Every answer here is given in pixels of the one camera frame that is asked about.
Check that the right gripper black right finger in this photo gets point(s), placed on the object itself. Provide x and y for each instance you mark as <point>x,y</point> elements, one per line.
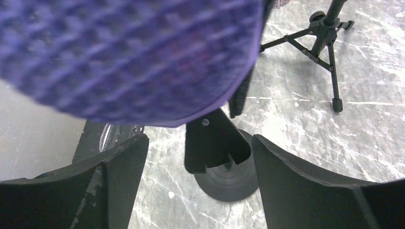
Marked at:
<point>297,194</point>

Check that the glitter silver toy microphone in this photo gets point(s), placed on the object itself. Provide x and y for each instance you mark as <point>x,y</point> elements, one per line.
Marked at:
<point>280,3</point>

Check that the black shock mount tripod stand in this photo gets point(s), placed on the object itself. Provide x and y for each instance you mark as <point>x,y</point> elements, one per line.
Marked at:
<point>324,26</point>

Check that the black round-base clip mic stand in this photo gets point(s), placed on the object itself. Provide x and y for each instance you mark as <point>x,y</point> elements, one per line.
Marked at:
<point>218,153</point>

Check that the purple toy microphone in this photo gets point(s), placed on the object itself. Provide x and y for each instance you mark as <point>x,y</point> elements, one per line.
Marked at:
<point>146,62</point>

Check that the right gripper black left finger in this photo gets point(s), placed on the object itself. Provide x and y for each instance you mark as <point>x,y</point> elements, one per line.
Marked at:
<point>96,193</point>

